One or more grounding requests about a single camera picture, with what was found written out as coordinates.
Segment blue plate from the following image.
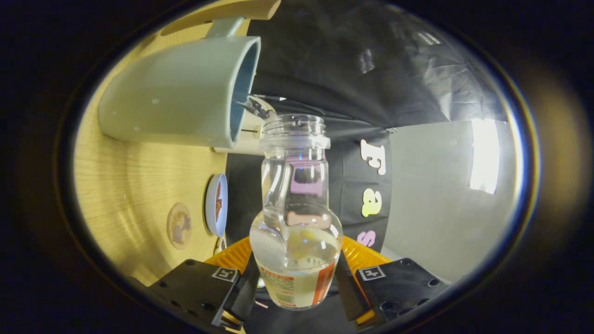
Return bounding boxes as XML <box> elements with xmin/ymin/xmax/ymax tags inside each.
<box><xmin>205</xmin><ymin>173</ymin><xmax>228</xmax><ymax>238</ymax></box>

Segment white toaster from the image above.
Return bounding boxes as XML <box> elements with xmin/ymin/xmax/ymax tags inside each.
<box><xmin>213</xmin><ymin>95</ymin><xmax>279</xmax><ymax>156</ymax></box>

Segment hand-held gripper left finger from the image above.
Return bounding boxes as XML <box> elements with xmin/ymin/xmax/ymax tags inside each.
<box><xmin>128</xmin><ymin>236</ymin><xmax>260</xmax><ymax>331</ymax></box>

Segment wooden table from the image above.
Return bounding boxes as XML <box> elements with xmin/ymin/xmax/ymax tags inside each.
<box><xmin>73</xmin><ymin>9</ymin><xmax>253</xmax><ymax>286</ymax></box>

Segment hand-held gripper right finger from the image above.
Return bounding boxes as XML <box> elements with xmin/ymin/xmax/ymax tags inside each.
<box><xmin>335</xmin><ymin>236</ymin><xmax>451</xmax><ymax>330</ymax></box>

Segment pale green cup wooden handle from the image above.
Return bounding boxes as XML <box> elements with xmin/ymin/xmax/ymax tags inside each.
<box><xmin>97</xmin><ymin>0</ymin><xmax>282</xmax><ymax>149</ymax></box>

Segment clear juice bottle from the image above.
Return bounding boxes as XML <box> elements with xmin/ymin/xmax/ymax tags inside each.
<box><xmin>249</xmin><ymin>114</ymin><xmax>344</xmax><ymax>310</ymax></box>

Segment round printed coaster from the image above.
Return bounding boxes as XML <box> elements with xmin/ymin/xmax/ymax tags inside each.
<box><xmin>167</xmin><ymin>202</ymin><xmax>192</xmax><ymax>250</ymax></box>

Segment black backdrop cloth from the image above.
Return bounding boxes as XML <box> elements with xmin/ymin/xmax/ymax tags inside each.
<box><xmin>225</xmin><ymin>0</ymin><xmax>511</xmax><ymax>253</ymax></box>

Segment brown toast slices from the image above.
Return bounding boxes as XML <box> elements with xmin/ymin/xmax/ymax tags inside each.
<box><xmin>239</xmin><ymin>96</ymin><xmax>275</xmax><ymax>120</ymax></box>

